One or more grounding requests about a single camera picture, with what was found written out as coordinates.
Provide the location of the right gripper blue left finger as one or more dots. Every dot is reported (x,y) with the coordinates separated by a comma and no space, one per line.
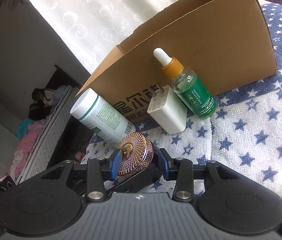
(114,164)

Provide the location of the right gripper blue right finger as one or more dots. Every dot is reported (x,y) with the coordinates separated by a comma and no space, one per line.
(165,163)

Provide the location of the rose gold lidded jar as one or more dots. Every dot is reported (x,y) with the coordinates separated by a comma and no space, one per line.
(137,154)

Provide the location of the white green labelled bottle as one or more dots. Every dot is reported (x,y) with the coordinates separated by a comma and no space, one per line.
(102,118)

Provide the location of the white wall charger plug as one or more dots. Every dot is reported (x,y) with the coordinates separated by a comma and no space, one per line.
(167,109)

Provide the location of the green dropper bottle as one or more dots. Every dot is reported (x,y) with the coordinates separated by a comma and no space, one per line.
(187,85)

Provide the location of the pink bedding pile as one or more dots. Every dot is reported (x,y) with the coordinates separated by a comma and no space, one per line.
(27,133)

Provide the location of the blue white star cloth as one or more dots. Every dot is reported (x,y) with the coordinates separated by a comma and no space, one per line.
(245,132)

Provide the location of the brown cardboard box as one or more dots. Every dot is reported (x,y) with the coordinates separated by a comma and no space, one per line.
(226,42)

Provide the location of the white patterned curtain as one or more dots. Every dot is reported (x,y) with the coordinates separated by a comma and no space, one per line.
(91,28)

